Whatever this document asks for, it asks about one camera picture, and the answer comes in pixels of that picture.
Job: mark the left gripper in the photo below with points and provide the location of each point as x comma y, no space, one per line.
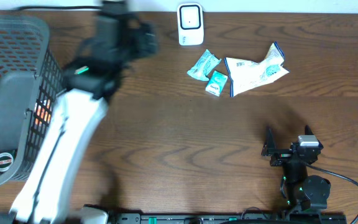
147,40

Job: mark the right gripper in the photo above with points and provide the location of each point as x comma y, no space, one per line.
281,155

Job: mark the yellow white snack bag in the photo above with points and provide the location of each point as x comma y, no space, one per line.
246,74

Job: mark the light green wrapper pack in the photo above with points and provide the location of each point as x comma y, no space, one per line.
206,63

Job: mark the teal Kleenex tissue pack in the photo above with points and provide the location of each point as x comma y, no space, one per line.
216,83

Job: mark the orange tissue pack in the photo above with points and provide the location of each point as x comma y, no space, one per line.
43,113

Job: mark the green round-logo box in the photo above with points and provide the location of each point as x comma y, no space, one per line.
6,160

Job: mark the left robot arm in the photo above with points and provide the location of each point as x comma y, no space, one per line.
89,82

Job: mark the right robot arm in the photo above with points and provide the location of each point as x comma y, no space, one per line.
304,193

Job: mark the grey plastic mesh basket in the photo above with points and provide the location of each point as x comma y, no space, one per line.
29,74

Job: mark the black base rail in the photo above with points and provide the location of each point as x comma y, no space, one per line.
136,218

